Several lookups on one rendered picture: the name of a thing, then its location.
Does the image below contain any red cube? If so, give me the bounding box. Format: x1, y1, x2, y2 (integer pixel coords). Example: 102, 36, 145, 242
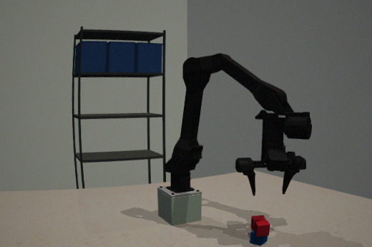
251, 215, 266, 231
254, 220, 270, 237

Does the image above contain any blue cube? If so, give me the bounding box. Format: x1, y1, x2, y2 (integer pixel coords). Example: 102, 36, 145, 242
250, 231, 268, 246

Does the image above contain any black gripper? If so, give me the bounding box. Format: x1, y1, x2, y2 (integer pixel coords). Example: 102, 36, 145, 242
235, 137, 306, 196

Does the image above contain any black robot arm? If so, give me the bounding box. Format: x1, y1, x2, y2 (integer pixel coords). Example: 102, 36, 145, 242
165, 53, 312, 193

